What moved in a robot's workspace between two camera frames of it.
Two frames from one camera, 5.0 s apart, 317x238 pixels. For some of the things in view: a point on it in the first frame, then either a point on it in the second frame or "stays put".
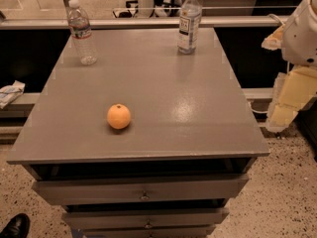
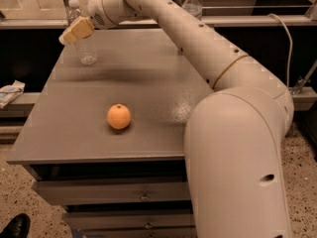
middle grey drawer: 157,217 stays put
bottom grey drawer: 154,231 stays put
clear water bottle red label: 81,33 stays put
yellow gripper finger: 274,40 -> 102,9
